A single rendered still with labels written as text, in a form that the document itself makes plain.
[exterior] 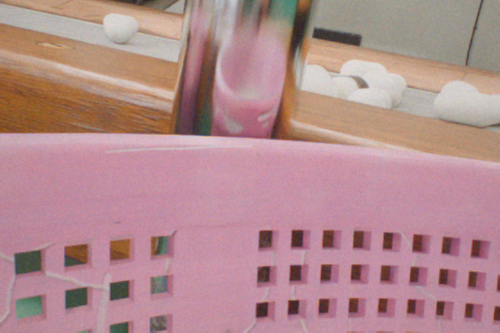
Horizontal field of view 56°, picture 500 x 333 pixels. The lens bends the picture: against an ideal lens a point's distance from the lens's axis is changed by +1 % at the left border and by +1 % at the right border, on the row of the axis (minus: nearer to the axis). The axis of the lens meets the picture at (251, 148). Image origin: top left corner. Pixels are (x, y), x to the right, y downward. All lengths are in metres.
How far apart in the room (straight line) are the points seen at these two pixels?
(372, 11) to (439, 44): 0.34
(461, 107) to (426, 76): 0.16
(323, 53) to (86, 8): 0.28
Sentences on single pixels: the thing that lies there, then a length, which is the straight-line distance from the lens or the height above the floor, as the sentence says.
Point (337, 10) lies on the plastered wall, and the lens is 2.40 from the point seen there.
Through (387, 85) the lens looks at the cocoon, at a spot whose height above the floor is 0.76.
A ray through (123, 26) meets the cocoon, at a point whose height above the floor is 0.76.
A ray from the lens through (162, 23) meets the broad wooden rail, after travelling 0.54.
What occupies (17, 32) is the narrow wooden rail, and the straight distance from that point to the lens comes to 0.19.
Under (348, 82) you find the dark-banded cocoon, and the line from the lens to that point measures 0.26.
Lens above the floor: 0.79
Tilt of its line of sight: 16 degrees down
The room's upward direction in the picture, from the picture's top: 10 degrees clockwise
